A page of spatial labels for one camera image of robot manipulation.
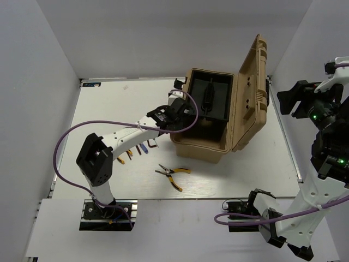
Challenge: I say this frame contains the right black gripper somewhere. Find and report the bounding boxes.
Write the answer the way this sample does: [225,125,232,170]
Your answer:
[276,76,343,130]

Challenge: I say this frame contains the tan plastic toolbox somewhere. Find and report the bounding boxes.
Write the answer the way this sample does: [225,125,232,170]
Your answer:
[170,35,269,163]

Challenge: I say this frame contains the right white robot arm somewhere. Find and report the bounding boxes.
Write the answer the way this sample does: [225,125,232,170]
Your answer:
[246,81,348,261]

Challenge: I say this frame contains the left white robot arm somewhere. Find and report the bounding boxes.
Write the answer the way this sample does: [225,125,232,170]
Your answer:
[76,98,196,218]

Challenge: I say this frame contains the black toolbox inner tray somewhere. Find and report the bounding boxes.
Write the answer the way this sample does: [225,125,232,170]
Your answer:
[188,69,234,122]

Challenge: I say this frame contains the brown L-shaped hex key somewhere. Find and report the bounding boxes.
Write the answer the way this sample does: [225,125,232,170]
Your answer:
[147,140,158,148]

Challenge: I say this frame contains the yellow black needle-nose pliers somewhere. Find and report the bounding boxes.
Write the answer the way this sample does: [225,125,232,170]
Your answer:
[155,164,191,192]

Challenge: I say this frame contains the yellow black pliers left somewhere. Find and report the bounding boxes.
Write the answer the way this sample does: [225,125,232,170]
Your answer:
[117,150,133,165]

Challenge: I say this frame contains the blue label sticker left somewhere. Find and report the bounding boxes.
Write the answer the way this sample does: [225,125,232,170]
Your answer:
[82,82,101,87]

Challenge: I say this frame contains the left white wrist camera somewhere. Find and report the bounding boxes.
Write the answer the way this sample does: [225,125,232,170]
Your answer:
[167,90,184,105]

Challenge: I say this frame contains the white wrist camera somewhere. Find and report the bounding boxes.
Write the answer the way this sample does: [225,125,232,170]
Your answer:
[167,90,184,105]
[314,56,348,93]

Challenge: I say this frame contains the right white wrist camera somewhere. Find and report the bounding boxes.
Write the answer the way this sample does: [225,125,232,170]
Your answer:
[314,56,348,93]

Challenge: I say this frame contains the blue red handled screwdriver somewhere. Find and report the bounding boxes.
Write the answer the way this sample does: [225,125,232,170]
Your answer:
[140,144,148,154]

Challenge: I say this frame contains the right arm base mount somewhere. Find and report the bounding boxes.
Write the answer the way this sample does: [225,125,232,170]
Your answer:
[222,200,262,233]

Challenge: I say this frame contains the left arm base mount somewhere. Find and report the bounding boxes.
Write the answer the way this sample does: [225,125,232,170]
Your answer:
[79,200,137,232]

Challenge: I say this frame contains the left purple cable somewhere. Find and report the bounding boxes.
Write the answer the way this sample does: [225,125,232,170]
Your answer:
[53,89,200,229]

